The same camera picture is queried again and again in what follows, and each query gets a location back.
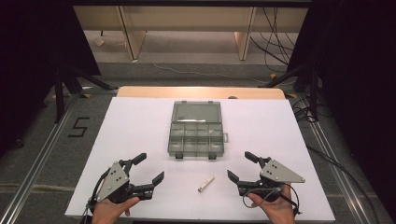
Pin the white table board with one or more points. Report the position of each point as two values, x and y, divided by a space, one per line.
130 130

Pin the black curtain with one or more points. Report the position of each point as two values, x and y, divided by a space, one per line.
31 62
358 77

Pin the black tripod stand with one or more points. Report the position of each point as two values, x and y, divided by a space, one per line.
59 93
311 90

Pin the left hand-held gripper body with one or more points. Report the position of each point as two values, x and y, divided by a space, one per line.
115 180

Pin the person's left hand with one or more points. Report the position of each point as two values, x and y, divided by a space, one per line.
109 211

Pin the metal floor rail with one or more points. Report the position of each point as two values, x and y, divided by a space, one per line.
339 174
37 168

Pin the clear grey compartment box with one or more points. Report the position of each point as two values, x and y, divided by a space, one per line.
196 130

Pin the small white cylinder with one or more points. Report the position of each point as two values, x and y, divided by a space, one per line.
206 183

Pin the wooden table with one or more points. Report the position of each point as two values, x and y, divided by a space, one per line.
199 92

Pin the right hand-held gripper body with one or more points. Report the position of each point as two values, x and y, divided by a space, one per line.
277 174

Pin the person's right hand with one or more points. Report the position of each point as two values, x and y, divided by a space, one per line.
277 208

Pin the yellow floor tape piece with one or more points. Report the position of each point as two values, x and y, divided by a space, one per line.
291 95
273 76
87 95

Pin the light wooden desk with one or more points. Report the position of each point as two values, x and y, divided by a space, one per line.
186 18

